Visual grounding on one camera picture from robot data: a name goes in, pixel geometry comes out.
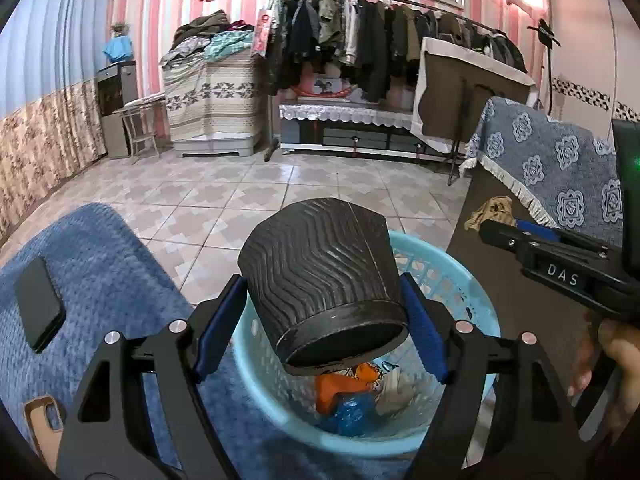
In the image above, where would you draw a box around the light blue plastic basket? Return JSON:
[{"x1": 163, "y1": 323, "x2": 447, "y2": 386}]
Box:
[{"x1": 231, "y1": 230, "x2": 502, "y2": 457}]

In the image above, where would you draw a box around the black tripod stand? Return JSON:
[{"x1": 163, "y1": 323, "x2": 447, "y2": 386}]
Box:
[{"x1": 527, "y1": 19, "x2": 563, "y2": 116}]

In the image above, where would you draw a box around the blue cloth cover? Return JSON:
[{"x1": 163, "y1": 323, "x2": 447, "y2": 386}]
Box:
[{"x1": 102, "y1": 35, "x2": 133, "y2": 63}]

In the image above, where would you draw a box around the orange plastic bag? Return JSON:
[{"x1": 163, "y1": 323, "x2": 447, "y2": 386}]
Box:
[{"x1": 314, "y1": 362, "x2": 381, "y2": 416}]

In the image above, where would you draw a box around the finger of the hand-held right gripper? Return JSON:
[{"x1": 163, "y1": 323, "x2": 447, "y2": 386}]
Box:
[
  {"x1": 479, "y1": 219, "x2": 538, "y2": 273},
  {"x1": 515, "y1": 219, "x2": 611, "y2": 261}
]

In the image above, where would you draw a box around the dark panel with white cloth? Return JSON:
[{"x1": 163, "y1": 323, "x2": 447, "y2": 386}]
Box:
[{"x1": 411, "y1": 36, "x2": 538, "y2": 153}]

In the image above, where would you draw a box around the colourful picture board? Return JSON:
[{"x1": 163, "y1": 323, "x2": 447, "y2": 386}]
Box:
[{"x1": 295, "y1": 72, "x2": 366, "y2": 103}]

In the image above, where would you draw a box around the cabinet under patterned cloth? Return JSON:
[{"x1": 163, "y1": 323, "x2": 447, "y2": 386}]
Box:
[{"x1": 162, "y1": 52, "x2": 266, "y2": 158}]

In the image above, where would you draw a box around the black phone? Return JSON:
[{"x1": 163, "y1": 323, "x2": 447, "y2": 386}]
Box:
[{"x1": 12, "y1": 256, "x2": 67, "y2": 353}]

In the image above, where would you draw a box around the grey water dispenser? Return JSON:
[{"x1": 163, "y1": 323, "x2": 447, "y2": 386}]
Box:
[{"x1": 95, "y1": 60, "x2": 138, "y2": 161}]

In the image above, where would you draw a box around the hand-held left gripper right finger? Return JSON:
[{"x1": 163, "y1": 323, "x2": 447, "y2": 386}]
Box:
[{"x1": 400, "y1": 272, "x2": 583, "y2": 480}]

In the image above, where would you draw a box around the metal clothes rack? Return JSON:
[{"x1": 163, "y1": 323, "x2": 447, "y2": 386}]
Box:
[{"x1": 264, "y1": 0, "x2": 501, "y2": 161}]

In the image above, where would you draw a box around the blue floral fringed cloth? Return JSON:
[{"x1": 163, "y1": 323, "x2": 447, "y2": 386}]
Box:
[{"x1": 459, "y1": 96, "x2": 626, "y2": 248}]

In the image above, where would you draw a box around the low black cabinet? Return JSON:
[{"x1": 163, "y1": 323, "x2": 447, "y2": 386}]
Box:
[{"x1": 277, "y1": 102, "x2": 451, "y2": 163}]

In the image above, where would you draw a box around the blue textured blanket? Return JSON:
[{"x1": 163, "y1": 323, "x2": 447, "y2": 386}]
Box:
[{"x1": 0, "y1": 203, "x2": 416, "y2": 480}]

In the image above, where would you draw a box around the white lace cloth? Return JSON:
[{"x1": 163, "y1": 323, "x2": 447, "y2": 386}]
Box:
[{"x1": 277, "y1": 102, "x2": 416, "y2": 128}]

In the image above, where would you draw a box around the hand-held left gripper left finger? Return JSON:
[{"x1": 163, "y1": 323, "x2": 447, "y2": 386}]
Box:
[{"x1": 55, "y1": 274, "x2": 248, "y2": 480}]

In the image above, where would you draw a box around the row of hanging clothes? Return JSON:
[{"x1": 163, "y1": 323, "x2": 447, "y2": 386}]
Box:
[{"x1": 270, "y1": 0, "x2": 528, "y2": 103}]

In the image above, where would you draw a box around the blue and floral curtain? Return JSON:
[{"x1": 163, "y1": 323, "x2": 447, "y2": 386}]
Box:
[{"x1": 0, "y1": 0, "x2": 118, "y2": 233}]

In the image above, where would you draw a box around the dark brown table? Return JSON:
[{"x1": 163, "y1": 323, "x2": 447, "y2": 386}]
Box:
[{"x1": 447, "y1": 162, "x2": 601, "y2": 386}]

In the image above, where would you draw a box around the black ribbed cup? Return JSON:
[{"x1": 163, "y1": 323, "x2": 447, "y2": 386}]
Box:
[{"x1": 237, "y1": 197, "x2": 408, "y2": 377}]

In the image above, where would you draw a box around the person's right hand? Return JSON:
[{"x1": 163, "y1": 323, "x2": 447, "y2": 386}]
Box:
[{"x1": 570, "y1": 317, "x2": 640, "y2": 416}]

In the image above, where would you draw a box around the tan rag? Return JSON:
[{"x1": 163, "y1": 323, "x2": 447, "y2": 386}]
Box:
[{"x1": 464, "y1": 196, "x2": 517, "y2": 233}]

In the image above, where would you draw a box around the pink hanging bag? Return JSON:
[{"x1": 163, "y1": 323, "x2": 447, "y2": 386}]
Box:
[{"x1": 250, "y1": 9, "x2": 273, "y2": 58}]

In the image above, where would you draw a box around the blue plastic wrap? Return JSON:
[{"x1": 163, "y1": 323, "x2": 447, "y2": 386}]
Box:
[{"x1": 320, "y1": 394, "x2": 378, "y2": 437}]

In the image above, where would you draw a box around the pile of folded clothes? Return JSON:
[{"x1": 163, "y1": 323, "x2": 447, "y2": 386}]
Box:
[{"x1": 159, "y1": 9, "x2": 256, "y2": 66}]

